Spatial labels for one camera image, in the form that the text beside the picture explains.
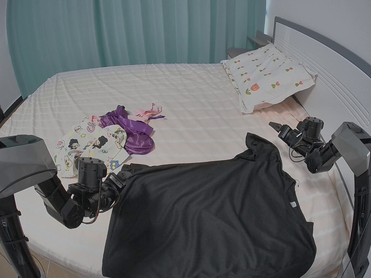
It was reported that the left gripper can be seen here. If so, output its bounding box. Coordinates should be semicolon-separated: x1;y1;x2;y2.
102;171;130;197

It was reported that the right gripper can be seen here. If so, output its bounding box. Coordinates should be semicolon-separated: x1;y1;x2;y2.
278;124;304;147

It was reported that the black T-shirt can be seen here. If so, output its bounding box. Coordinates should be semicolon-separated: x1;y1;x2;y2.
102;132;317;278

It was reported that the bed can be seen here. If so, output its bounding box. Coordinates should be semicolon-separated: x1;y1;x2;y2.
0;16;371;278

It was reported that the purple garment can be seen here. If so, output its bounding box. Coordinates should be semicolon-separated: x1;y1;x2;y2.
100;105;156;156

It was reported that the white printed pyjama garment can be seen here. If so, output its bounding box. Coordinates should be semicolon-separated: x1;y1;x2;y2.
54;116;129;177

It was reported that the white printed pillow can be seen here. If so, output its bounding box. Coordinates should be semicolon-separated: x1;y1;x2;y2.
220;43;318;114

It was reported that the pink garment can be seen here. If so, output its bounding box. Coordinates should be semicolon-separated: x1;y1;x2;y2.
128;103;166;124

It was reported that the grey bedside table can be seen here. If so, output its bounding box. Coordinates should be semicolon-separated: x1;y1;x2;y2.
227;30;274;59

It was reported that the blue-green curtain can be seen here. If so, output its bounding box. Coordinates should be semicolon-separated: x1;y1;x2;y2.
6;0;267;98

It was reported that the black cable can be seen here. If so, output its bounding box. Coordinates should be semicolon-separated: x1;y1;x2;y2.
82;188;121;225
288;138;309;163

